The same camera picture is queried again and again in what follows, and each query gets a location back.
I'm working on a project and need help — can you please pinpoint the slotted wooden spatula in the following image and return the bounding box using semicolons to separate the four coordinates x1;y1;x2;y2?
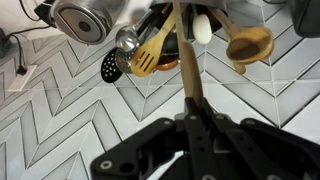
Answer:
130;9;178;79

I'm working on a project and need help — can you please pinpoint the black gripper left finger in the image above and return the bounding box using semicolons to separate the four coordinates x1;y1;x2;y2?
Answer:
90;96;216;180

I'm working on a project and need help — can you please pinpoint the white wall outlet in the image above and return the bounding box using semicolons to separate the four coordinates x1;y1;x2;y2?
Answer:
6;64;38;93

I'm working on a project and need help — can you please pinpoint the black plug cord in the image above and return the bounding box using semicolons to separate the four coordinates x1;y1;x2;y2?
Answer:
0;24;52;76

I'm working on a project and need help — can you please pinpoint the metal perforated spoon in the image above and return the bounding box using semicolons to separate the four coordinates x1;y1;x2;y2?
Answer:
114;49;135;75

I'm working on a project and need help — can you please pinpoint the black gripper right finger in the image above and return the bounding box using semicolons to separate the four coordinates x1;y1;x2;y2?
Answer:
201;99;320;180

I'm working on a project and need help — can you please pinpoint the black silver coffee maker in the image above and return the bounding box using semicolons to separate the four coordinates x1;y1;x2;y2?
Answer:
286;0;320;39

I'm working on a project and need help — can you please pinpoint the dark copper ladle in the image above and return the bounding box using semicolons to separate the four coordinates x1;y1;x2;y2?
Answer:
154;29;182;72

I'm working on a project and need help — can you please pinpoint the large round wooden spoon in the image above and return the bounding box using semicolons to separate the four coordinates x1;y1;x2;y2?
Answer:
208;6;275;66

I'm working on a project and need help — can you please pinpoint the black perforated spoon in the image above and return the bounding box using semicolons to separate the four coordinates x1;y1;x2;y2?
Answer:
100;47;124;84

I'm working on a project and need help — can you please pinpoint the shiny metal ladle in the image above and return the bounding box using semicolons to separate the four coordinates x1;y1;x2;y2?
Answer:
115;9;155;53

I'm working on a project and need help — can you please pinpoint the glass steel electric kettle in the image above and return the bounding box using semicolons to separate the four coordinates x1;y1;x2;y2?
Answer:
33;0;129;46

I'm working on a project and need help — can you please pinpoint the plain wooden spatula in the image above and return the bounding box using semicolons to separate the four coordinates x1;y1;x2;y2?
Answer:
171;0;205;110

